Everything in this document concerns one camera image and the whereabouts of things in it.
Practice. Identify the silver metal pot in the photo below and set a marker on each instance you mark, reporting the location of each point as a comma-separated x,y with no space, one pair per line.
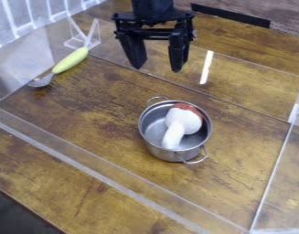
192,151

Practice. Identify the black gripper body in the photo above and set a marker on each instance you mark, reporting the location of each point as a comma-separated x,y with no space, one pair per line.
154,18

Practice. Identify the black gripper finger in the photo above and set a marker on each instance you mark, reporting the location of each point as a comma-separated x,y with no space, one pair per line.
179,50
134,48

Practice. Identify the black strip on table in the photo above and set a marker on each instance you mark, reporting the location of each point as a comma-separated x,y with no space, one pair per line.
252,20

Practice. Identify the green handled metal spoon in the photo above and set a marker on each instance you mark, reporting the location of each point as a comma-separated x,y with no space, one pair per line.
65,65

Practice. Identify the clear acrylic stand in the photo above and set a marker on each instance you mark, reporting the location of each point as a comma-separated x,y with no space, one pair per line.
81,39

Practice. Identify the white red toy mushroom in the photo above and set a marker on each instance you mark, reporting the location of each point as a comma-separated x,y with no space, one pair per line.
184,120

